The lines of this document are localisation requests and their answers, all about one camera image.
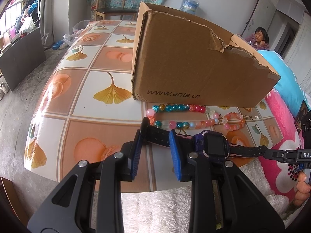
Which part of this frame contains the pink floral blanket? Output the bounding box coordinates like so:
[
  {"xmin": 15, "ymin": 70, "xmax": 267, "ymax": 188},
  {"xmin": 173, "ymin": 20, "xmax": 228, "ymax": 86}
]
[{"xmin": 259, "ymin": 90, "xmax": 304, "ymax": 200}]

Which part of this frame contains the black camera box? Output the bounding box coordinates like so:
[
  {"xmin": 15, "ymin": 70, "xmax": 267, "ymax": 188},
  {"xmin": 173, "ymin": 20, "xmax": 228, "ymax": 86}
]
[{"xmin": 294, "ymin": 100, "xmax": 310, "ymax": 133}]

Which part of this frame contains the black smart watch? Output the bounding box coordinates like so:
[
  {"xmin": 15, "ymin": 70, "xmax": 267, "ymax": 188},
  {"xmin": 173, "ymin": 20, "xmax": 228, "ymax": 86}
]
[{"xmin": 140, "ymin": 117, "xmax": 268, "ymax": 162}]

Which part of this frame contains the brown cardboard box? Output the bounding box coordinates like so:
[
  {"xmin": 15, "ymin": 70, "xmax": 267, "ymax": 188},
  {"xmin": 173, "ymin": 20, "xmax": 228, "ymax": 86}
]
[{"xmin": 131, "ymin": 2, "xmax": 280, "ymax": 107}]

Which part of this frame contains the blue water jug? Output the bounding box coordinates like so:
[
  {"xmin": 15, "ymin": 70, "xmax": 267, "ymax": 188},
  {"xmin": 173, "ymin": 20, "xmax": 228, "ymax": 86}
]
[{"xmin": 180, "ymin": 0, "xmax": 199, "ymax": 15}]

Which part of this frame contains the white door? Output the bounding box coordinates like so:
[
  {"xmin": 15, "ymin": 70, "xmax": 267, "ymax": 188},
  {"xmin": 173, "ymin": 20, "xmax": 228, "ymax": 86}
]
[{"xmin": 241, "ymin": 0, "xmax": 276, "ymax": 38}]

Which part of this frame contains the grey board panel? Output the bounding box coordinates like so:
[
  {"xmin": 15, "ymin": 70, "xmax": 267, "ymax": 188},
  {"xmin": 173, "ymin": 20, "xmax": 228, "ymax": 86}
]
[{"xmin": 0, "ymin": 28, "xmax": 46, "ymax": 90}]

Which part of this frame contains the light blue pillow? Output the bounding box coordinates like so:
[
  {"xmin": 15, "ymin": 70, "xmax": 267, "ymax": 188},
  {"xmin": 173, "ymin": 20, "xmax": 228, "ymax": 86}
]
[{"xmin": 258, "ymin": 50, "xmax": 310, "ymax": 118}]

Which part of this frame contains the patterned tablecloth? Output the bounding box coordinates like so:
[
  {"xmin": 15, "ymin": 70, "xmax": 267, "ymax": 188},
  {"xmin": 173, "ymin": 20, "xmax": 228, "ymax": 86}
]
[{"xmin": 24, "ymin": 20, "xmax": 282, "ymax": 192}]

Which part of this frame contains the multicolour bead necklace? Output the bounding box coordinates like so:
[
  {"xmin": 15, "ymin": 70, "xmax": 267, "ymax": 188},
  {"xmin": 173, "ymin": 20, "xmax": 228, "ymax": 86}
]
[{"xmin": 145, "ymin": 103, "xmax": 220, "ymax": 130}]

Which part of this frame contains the white plastic bag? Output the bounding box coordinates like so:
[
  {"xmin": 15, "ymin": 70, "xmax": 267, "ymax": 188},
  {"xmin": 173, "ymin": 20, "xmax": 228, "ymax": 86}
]
[{"xmin": 63, "ymin": 20, "xmax": 90, "ymax": 46}]

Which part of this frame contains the wooden chair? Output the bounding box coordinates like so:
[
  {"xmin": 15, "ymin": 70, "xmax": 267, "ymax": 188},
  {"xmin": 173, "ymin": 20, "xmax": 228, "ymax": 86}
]
[{"xmin": 94, "ymin": 0, "xmax": 138, "ymax": 21}]

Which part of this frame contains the seated woman in purple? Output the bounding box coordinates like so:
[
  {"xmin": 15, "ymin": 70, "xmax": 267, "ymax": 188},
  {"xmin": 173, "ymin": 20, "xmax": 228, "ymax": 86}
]
[{"xmin": 245, "ymin": 27, "xmax": 270, "ymax": 50}]

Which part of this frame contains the right hand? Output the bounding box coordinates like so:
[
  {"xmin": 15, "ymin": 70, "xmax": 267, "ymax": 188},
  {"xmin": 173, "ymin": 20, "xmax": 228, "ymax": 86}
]
[{"xmin": 293, "ymin": 172, "xmax": 310, "ymax": 207}]

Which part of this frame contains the pink bead bracelet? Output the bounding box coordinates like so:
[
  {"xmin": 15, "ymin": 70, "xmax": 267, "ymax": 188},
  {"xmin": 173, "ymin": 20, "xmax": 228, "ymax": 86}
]
[{"xmin": 221, "ymin": 112, "xmax": 247, "ymax": 132}]

